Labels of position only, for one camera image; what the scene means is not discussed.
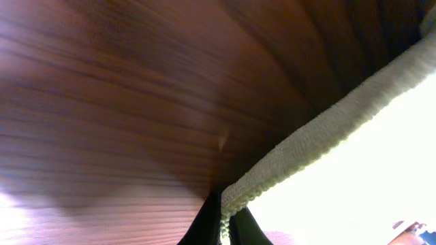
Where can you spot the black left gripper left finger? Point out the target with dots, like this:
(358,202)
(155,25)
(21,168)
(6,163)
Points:
(205,228)

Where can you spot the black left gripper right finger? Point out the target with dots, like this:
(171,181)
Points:
(245,231)

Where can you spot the light green microfiber cloth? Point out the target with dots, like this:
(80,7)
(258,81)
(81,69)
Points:
(359,173)

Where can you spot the folded blue cloth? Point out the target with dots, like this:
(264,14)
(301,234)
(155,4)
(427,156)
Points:
(429,237)

